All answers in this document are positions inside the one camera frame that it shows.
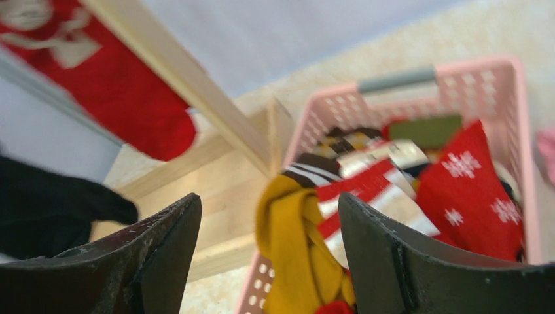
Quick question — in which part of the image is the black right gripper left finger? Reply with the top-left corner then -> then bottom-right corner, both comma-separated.
1,193 -> 202,313

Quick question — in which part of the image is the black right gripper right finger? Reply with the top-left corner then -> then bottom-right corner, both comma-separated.
338,193 -> 554,313

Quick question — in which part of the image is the wooden hanger rack frame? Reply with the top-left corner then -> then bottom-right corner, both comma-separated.
85,1 -> 295,281

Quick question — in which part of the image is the plaid patterned sock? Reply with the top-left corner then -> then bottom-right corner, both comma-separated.
310,127 -> 383,158

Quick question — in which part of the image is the red snowflake santa face sock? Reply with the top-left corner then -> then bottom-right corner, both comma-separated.
416,120 -> 524,262

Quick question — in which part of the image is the pink cloth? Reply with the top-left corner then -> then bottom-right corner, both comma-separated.
536,126 -> 554,186

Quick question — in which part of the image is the pink perforated plastic basket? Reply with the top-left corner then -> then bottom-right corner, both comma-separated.
234,55 -> 543,314

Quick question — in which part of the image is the mustard yellow sock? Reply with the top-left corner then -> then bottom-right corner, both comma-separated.
255,175 -> 355,313

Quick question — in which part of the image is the red white striped sock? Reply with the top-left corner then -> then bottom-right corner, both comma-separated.
316,160 -> 440,269

